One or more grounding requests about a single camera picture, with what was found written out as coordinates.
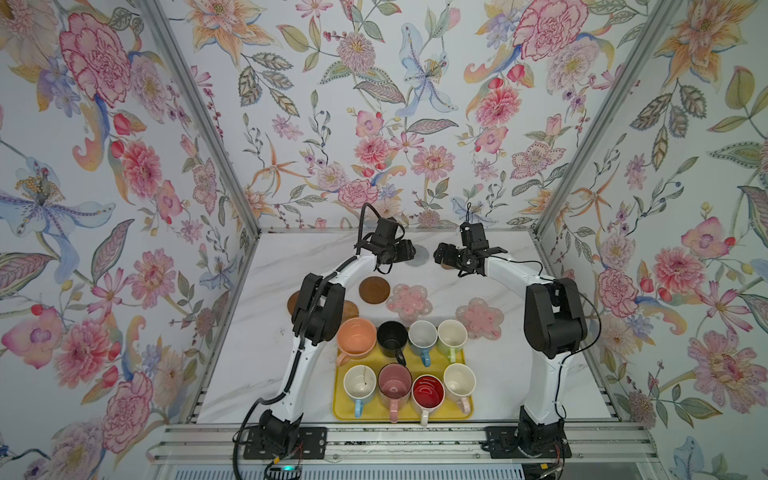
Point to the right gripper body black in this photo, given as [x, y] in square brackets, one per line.
[463, 257]

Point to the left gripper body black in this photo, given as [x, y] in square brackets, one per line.
[396, 253]

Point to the grey round coaster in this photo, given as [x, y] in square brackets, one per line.
[421, 256]

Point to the pink flower coaster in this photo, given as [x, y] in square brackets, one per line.
[410, 303]
[480, 319]

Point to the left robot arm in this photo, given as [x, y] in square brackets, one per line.
[272, 425]

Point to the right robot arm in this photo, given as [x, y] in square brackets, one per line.
[554, 326]

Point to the dark brown round coaster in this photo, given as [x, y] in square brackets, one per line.
[374, 290]

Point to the woven rattan round coaster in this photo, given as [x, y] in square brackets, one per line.
[350, 311]

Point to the brown wooden round coaster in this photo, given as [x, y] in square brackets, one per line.
[292, 302]

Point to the black mug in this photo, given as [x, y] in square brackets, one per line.
[392, 338]

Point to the orange mug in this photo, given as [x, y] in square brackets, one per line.
[356, 338]

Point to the dusty pink mug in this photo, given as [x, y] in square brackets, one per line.
[394, 389]

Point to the yellow tray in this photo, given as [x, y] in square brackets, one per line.
[374, 411]

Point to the red interior white mug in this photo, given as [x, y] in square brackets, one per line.
[427, 397]

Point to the white mug green handle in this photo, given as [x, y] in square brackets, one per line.
[452, 337]

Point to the white mug blue handle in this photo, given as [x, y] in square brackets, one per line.
[422, 338]

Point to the cream mug pink handle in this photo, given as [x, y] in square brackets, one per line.
[460, 383]

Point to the cream mug blue handle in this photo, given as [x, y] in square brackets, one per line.
[360, 385]

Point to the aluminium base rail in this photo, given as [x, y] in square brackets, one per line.
[599, 450]

